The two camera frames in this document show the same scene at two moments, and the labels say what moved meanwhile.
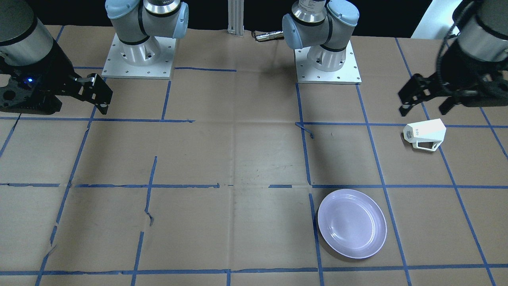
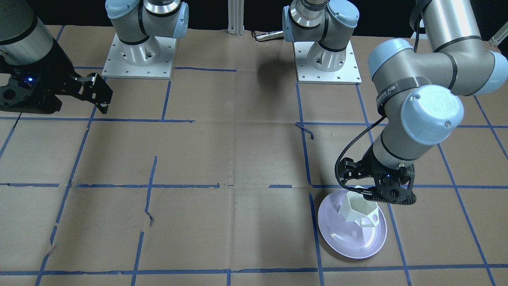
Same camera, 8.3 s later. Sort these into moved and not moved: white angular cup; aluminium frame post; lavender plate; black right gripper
Moved: white angular cup
Not moved: black right gripper; lavender plate; aluminium frame post
